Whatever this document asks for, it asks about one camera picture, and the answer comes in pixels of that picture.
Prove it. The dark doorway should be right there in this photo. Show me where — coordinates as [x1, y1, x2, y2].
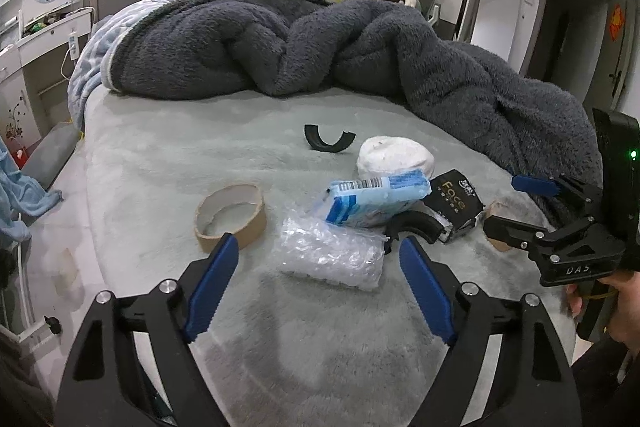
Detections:
[520, 0, 619, 98]

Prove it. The light blue blanket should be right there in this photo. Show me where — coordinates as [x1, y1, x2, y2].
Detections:
[67, 0, 173, 130]

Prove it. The person's right forearm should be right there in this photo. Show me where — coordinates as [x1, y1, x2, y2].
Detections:
[570, 341, 640, 427]

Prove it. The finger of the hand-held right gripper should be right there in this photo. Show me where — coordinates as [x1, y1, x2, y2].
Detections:
[482, 213, 622, 264]
[511, 173, 604, 221]

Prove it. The cardboard tape ring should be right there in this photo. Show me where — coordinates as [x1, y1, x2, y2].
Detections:
[194, 183, 267, 254]

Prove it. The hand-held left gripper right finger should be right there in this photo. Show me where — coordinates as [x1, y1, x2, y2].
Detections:
[398, 237, 583, 427]

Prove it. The light blue tissue packet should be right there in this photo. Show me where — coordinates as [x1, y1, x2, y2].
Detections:
[320, 171, 432, 229]

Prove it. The grey bench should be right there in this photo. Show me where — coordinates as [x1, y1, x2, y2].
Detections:
[22, 124, 82, 194]

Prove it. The white dressing table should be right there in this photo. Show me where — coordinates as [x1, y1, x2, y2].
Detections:
[0, 4, 97, 150]

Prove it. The light grey plush bed sheet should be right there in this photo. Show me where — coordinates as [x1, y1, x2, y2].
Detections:
[20, 84, 576, 427]

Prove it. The brown cardboard piece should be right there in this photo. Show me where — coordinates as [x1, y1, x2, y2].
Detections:
[482, 200, 522, 254]

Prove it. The dark grey fleece blanket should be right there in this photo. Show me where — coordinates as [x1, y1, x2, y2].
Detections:
[102, 0, 604, 228]

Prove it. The light blue hanging cloth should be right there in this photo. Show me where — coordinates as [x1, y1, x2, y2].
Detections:
[0, 139, 64, 249]

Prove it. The black tissue packet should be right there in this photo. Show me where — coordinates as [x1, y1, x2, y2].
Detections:
[425, 168, 487, 244]

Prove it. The person's right hand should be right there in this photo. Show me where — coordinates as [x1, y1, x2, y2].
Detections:
[566, 269, 640, 348]

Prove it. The black curved plastic piece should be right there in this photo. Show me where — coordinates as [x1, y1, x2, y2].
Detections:
[304, 124, 357, 154]
[384, 212, 442, 254]

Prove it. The clear bubble wrap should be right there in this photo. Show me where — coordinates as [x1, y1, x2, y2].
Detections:
[276, 216, 386, 293]

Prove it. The red wall decoration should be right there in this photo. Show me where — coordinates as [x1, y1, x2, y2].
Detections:
[607, 4, 627, 44]

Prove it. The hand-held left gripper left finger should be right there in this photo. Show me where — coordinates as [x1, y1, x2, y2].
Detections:
[57, 233, 240, 427]

